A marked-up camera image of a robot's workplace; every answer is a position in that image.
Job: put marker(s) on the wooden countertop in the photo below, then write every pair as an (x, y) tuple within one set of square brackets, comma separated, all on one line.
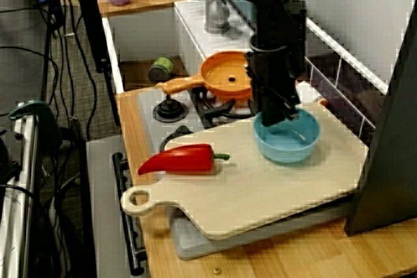
[(293, 258)]

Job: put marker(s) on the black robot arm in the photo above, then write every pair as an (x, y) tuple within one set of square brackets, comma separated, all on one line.
[(277, 14)]

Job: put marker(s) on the black burner grate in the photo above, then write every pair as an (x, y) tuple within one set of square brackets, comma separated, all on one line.
[(211, 108)]

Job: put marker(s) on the black upright panel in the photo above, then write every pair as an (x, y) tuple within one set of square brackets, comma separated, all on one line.
[(391, 161)]

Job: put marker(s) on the aluminium frame rail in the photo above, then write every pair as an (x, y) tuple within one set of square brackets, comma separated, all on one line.
[(19, 193)]

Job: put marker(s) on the black upright post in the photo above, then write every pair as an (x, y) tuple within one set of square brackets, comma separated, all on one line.
[(92, 24)]

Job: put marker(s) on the green spice jar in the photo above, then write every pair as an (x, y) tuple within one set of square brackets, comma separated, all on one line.
[(161, 69)]

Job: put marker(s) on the orange toy frying pan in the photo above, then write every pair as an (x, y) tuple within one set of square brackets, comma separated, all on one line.
[(215, 76)]

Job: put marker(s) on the brass screw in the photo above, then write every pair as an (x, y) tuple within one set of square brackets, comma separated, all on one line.
[(216, 271)]

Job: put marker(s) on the pale wooden cutting board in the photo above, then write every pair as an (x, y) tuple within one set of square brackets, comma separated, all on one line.
[(260, 193)]

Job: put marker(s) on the light blue plastic bowl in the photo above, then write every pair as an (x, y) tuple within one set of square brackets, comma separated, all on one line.
[(286, 151)]

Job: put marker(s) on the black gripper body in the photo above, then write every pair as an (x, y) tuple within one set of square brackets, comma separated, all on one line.
[(270, 79)]

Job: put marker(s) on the white toy oven cabinet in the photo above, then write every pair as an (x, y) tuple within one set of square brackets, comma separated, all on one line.
[(104, 193)]

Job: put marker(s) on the red toy chili pepper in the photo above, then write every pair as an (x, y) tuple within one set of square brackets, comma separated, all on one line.
[(182, 161)]

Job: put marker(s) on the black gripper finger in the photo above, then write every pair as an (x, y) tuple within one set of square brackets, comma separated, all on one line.
[(269, 118), (290, 112)]

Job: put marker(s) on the black stove knob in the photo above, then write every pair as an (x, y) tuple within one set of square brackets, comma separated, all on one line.
[(172, 134), (169, 108)]

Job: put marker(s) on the white toy sink unit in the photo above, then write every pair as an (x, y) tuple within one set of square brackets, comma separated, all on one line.
[(146, 37)]

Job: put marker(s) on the black clamp block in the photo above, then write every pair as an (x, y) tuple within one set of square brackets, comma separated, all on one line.
[(6, 161)]

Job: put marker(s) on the small orange toy piece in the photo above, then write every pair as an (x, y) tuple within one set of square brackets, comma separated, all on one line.
[(322, 102)]

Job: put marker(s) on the grey toy faucet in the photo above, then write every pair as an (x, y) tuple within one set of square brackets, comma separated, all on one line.
[(213, 14)]

